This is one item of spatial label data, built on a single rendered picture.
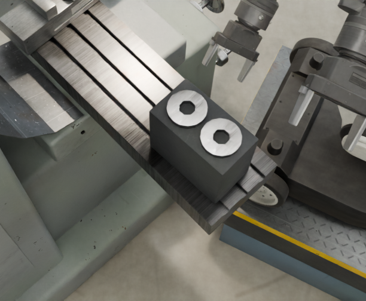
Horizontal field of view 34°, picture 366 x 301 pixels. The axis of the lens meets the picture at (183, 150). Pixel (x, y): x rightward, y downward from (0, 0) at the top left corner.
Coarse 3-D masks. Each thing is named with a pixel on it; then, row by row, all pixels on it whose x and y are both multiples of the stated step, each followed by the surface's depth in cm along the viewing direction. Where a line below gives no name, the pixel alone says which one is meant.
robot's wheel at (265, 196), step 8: (272, 176) 186; (264, 184) 185; (272, 184) 185; (280, 184) 187; (256, 192) 198; (264, 192) 195; (272, 192) 188; (280, 192) 187; (288, 192) 192; (256, 200) 200; (264, 200) 199; (272, 200) 196; (280, 200) 190
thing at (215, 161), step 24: (168, 96) 134; (192, 96) 133; (168, 120) 132; (192, 120) 131; (216, 120) 131; (168, 144) 139; (192, 144) 130; (216, 144) 129; (240, 144) 129; (192, 168) 138; (216, 168) 128; (240, 168) 138; (216, 192) 137
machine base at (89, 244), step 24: (120, 192) 224; (144, 192) 224; (96, 216) 220; (120, 216) 220; (144, 216) 224; (72, 240) 216; (96, 240) 216; (120, 240) 223; (72, 264) 212; (96, 264) 222; (48, 288) 208; (72, 288) 222
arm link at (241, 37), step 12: (240, 0) 145; (240, 12) 143; (252, 12) 142; (264, 12) 142; (228, 24) 146; (240, 24) 144; (252, 24) 142; (264, 24) 143; (216, 36) 145; (228, 36) 144; (240, 36) 145; (252, 36) 146; (228, 48) 145; (240, 48) 146; (252, 48) 147; (252, 60) 148
